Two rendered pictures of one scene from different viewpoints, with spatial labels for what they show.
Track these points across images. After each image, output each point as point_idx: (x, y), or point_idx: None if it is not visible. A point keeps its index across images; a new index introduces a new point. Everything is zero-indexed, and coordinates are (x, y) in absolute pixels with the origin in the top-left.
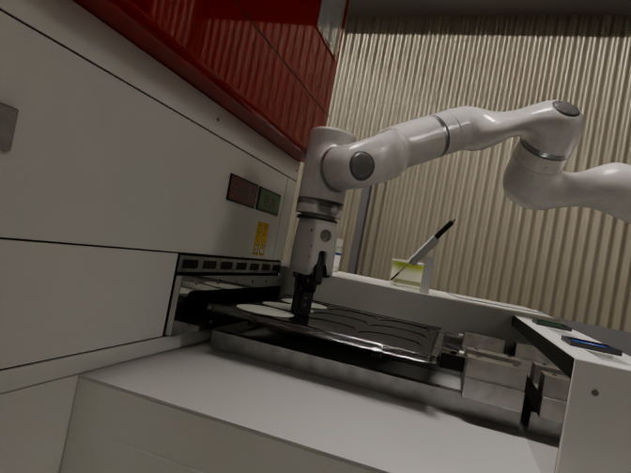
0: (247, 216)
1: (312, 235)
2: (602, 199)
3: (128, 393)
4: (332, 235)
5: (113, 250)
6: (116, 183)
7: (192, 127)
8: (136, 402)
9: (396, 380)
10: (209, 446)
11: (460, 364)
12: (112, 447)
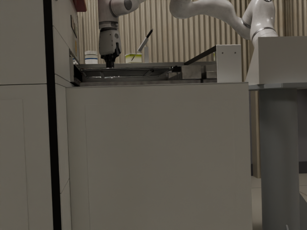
0: (73, 36)
1: (111, 36)
2: (207, 9)
3: (87, 87)
4: (119, 35)
5: (64, 41)
6: (62, 15)
7: None
8: (92, 89)
9: (158, 81)
10: (122, 94)
11: (179, 69)
12: (87, 106)
